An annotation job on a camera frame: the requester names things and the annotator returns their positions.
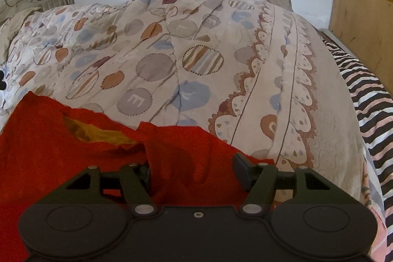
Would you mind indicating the patterned pillow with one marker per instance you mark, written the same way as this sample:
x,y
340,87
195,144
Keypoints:
x,y
15,25

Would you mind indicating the patterned duvet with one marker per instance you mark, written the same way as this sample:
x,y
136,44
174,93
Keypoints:
x,y
199,35

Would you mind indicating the grey pillow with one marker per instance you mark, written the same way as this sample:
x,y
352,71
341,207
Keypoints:
x,y
279,1

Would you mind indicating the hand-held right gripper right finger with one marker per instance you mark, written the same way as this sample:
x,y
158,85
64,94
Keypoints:
x,y
242,170

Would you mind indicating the wooden board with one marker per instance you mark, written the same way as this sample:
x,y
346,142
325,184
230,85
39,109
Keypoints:
x,y
365,19

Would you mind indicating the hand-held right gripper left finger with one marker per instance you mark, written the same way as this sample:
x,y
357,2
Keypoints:
x,y
144,185

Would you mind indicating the striped bed sheet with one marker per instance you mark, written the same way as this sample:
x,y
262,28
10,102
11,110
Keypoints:
x,y
368,102

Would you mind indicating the red long-sleeved sweater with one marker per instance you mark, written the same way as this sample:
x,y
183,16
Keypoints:
x,y
30,142

